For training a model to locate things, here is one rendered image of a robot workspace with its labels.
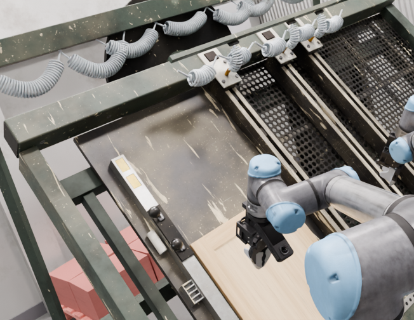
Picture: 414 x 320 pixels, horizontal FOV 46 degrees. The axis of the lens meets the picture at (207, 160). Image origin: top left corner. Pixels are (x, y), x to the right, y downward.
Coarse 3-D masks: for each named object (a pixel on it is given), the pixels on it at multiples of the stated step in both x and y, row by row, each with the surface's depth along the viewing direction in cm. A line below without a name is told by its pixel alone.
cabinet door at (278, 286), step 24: (240, 216) 175; (216, 240) 167; (240, 240) 170; (288, 240) 177; (312, 240) 180; (216, 264) 162; (240, 264) 165; (288, 264) 172; (240, 288) 161; (264, 288) 164; (288, 288) 167; (240, 312) 156; (264, 312) 159; (288, 312) 162; (312, 312) 165
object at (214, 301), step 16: (112, 160) 167; (128, 192) 166; (144, 192) 164; (144, 208) 162; (176, 256) 157; (192, 256) 158; (192, 272) 156; (208, 288) 155; (208, 304) 154; (224, 304) 154
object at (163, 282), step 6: (162, 282) 269; (162, 288) 263; (168, 288) 266; (138, 294) 264; (162, 294) 263; (168, 294) 266; (174, 294) 268; (138, 300) 258; (144, 300) 257; (168, 300) 266; (144, 306) 257; (150, 312) 259; (102, 318) 252; (108, 318) 250
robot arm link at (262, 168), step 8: (256, 160) 115; (264, 160) 115; (272, 160) 115; (256, 168) 113; (264, 168) 112; (272, 168) 112; (280, 168) 114; (248, 176) 116; (256, 176) 113; (264, 176) 112; (272, 176) 112; (280, 176) 115; (248, 184) 118; (256, 184) 114; (248, 192) 119; (256, 192) 113; (256, 200) 117
